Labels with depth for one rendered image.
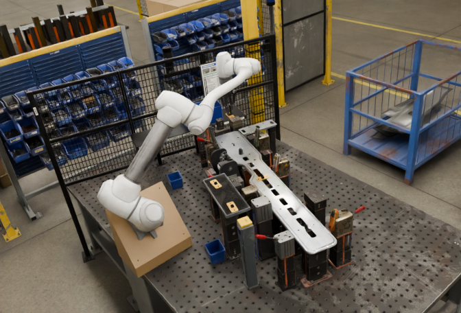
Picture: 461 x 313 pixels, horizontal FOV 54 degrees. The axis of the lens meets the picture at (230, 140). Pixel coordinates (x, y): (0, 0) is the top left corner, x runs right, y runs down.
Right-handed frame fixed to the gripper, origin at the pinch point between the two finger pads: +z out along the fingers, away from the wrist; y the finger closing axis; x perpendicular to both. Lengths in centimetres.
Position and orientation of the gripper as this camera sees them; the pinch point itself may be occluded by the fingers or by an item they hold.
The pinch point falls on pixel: (229, 110)
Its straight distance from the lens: 310.7
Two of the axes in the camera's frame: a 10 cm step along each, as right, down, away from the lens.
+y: 9.1, -2.8, 2.9
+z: 1.0, 8.6, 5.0
